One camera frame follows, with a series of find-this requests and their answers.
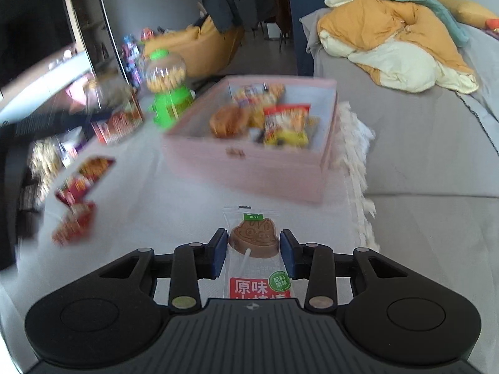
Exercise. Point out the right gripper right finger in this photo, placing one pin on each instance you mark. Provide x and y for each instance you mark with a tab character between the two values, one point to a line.
321	267

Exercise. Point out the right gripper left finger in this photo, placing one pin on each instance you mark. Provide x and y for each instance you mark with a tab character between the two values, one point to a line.
189	263

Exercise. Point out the brown lollipop packet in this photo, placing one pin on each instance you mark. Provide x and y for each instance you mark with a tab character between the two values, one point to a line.
254	268

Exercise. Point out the round bread packet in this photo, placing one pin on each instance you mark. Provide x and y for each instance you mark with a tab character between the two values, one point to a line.
230	121

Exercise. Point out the yellow cartoon snack bag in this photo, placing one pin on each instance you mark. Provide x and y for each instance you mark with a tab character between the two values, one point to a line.
258	97

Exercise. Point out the white table cloth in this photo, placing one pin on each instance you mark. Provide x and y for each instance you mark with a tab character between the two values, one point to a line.
141	203

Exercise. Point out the pink cardboard box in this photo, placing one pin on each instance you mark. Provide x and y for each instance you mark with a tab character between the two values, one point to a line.
246	164

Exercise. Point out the dark red snack bag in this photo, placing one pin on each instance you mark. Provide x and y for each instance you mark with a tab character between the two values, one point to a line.
78	184

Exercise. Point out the grey sofa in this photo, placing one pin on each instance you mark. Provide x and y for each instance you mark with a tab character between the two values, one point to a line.
432	173

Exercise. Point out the red cartoon snack bag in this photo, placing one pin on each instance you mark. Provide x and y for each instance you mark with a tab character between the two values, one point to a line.
286	125

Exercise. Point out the clear jar red label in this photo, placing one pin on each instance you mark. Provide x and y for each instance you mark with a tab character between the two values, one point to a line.
114	111

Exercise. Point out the large glass peanut jar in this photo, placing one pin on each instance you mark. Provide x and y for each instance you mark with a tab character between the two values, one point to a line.
45	164

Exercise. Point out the green candy dispenser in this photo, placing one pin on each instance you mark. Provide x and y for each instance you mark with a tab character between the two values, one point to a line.
165	77

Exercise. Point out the colourful bottles on shelf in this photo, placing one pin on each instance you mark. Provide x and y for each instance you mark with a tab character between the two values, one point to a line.
133	57

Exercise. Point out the orange and cream blanket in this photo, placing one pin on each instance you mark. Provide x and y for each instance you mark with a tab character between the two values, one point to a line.
409	45

